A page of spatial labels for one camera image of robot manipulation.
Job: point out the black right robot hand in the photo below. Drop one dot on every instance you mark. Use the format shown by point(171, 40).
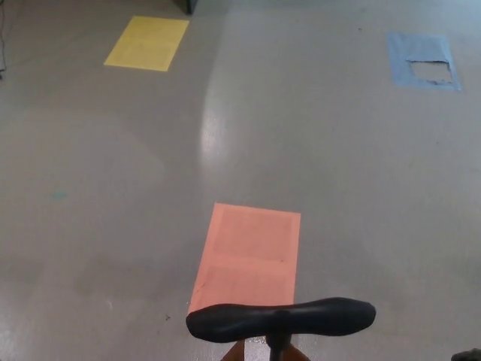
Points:
point(469, 356)

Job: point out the salmon orange paper sheet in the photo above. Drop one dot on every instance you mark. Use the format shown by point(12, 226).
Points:
point(250, 255)

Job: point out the torn blue paper sheet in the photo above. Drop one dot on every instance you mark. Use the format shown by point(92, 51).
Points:
point(400, 60)

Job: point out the small teal tape scrap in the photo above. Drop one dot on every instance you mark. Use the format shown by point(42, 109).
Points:
point(59, 195)

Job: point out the yellow paper sheet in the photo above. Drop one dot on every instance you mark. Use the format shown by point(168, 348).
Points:
point(146, 43)

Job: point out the black furniture base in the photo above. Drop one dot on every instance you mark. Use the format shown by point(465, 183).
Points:
point(186, 5)

